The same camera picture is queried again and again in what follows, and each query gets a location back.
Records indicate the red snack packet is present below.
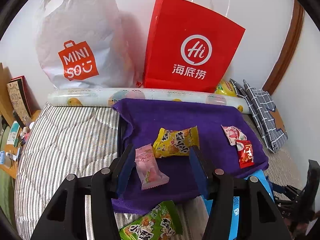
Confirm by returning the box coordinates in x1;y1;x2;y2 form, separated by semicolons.
236;140;254;168

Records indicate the strawberry print snack packet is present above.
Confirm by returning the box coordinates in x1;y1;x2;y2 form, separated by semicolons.
221;126;247;146

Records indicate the green snack packet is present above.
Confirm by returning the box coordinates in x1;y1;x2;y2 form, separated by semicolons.
119;200;183;240

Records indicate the yellow triangular snack packet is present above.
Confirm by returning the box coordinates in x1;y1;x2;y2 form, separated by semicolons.
152;126;200;158

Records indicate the blue tissue pack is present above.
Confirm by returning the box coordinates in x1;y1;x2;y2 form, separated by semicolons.
202;169;275;240

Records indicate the purple towel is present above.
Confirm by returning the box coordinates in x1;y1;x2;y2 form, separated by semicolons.
112;99;268;214

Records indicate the striped bed quilt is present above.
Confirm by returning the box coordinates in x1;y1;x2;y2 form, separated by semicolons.
15;99;302;239

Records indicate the wooden bedside table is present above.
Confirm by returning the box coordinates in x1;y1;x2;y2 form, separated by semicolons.
0;109;42;180

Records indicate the grey checked star cloth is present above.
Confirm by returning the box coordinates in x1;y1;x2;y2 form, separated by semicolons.
229;79;288;153

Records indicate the patterned book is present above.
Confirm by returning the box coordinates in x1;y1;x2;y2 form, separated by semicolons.
7;75;35;124

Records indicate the rolled fruit-print wrapping paper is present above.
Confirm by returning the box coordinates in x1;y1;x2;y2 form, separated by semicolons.
47;88;250;114

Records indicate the yellow chips bag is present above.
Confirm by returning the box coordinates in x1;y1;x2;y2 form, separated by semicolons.
214;79;237;97

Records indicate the wooden headboard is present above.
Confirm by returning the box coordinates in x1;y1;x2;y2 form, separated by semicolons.
0;63;15;126

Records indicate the white Miniso plastic bag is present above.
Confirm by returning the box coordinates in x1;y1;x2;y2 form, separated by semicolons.
35;0;136;89

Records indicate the red Haidilao paper bag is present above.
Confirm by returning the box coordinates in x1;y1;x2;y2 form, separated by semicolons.
143;0;245;93

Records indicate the brown wooden door frame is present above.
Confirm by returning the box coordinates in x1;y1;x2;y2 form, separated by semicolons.
263;0;305;95

